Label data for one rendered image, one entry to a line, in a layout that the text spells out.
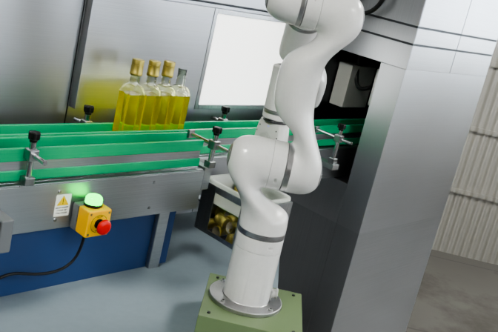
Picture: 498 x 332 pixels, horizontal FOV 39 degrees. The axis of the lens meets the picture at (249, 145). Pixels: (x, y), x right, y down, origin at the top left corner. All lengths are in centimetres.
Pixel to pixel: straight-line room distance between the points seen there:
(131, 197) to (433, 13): 136
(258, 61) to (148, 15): 55
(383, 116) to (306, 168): 107
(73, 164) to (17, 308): 37
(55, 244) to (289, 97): 71
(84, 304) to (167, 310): 21
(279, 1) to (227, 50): 83
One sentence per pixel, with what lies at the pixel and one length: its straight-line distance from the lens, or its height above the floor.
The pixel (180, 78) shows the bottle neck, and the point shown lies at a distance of 212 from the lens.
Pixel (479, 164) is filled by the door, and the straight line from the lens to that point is 516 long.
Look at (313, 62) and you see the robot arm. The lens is 162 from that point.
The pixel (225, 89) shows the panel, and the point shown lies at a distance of 246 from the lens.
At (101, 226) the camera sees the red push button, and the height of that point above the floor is 97.
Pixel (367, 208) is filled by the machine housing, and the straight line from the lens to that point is 279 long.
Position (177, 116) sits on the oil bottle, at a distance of 213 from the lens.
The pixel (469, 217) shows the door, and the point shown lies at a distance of 526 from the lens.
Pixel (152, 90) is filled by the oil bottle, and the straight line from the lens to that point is 203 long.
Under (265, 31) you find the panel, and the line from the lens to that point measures 253.
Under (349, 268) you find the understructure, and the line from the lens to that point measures 287.
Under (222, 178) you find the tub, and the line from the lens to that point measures 221.
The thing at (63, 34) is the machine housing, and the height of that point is 135.
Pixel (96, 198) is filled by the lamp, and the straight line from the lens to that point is 180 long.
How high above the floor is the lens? 166
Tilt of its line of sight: 14 degrees down
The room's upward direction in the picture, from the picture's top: 13 degrees clockwise
